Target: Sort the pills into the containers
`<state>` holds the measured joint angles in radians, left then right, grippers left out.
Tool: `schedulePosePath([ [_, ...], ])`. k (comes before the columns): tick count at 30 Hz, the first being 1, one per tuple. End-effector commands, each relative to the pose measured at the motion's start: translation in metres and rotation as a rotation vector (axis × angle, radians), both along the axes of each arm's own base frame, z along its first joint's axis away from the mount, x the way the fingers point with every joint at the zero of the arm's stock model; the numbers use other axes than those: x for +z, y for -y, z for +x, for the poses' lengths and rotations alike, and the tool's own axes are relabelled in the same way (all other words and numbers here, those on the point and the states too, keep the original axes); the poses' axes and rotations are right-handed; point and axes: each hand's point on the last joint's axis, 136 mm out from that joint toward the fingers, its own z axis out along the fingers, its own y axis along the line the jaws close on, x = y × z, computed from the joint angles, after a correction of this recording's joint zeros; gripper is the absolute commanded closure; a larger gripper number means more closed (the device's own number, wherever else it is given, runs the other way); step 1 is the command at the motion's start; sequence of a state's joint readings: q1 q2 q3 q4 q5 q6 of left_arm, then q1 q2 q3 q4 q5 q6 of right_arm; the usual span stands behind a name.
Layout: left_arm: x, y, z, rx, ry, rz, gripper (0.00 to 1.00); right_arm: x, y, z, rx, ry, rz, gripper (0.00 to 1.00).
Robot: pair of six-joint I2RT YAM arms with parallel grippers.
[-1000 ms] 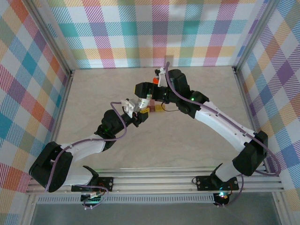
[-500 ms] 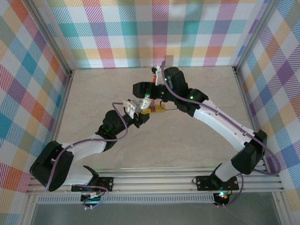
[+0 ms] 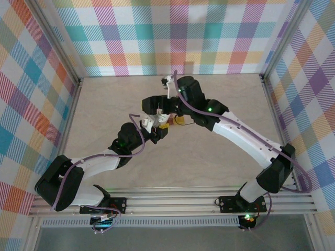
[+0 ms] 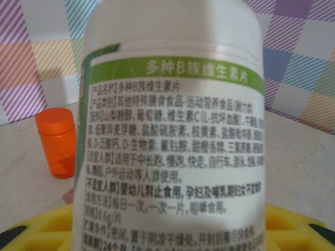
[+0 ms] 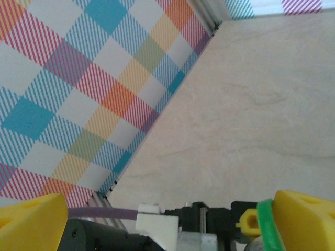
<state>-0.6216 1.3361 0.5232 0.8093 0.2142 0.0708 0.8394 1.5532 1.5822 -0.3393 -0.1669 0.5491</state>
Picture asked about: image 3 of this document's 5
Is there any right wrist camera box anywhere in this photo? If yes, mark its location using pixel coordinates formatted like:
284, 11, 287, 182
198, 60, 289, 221
161, 74, 176, 99

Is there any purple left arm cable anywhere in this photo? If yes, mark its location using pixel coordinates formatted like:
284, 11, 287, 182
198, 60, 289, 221
51, 112, 147, 212

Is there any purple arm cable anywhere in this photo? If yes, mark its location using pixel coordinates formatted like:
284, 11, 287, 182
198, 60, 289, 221
172, 70, 312, 231
51, 112, 147, 212

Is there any aluminium side rail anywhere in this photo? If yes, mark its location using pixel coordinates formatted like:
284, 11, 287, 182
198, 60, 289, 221
51, 77, 84, 190
260, 74, 302, 190

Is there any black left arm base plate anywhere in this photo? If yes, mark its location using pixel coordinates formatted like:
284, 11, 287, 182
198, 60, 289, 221
79, 197, 127, 215

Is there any aluminium mounting rail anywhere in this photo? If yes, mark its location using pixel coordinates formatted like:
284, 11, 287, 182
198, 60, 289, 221
28, 184, 319, 218

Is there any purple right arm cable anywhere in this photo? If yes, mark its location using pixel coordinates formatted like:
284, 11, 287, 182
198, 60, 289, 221
172, 70, 312, 231

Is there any grey slotted cable duct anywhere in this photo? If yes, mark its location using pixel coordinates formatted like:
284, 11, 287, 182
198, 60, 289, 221
40, 218, 241, 229

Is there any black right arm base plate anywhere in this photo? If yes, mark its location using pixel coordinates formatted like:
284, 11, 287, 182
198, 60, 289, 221
218, 196, 267, 213

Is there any aluminium corner post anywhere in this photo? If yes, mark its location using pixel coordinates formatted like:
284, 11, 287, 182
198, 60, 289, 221
260, 0, 314, 79
26, 0, 84, 87

